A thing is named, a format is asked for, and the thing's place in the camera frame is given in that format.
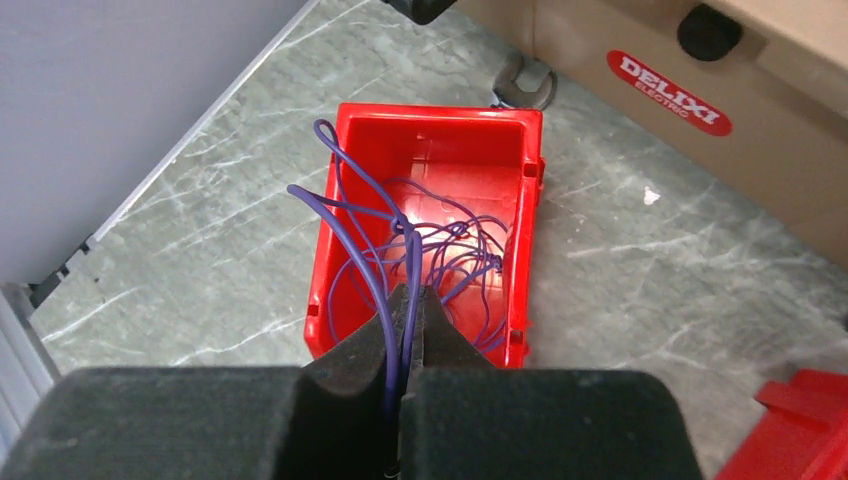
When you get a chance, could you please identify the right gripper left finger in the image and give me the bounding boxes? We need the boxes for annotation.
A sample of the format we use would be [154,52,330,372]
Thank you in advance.
[301,315,401,479]

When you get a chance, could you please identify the purple cable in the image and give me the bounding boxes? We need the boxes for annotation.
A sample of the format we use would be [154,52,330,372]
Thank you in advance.
[286,119,511,478]

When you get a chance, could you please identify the tan open toolbox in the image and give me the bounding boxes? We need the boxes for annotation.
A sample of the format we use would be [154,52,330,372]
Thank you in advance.
[456,0,847,266]

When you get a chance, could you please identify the red bin left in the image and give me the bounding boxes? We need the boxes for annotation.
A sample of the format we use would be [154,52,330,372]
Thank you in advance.
[313,103,545,368]

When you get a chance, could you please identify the red bin centre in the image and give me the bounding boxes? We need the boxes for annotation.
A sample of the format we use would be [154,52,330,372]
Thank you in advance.
[716,369,847,480]

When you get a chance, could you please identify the red bin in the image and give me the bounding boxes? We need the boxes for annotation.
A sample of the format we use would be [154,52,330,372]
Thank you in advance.
[716,369,847,480]
[313,103,545,368]

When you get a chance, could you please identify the metal wrench on table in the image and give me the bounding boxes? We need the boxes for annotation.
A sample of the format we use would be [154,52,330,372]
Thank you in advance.
[490,52,559,113]

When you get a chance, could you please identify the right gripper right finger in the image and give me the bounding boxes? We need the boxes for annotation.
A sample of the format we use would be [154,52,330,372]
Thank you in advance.
[405,286,495,405]

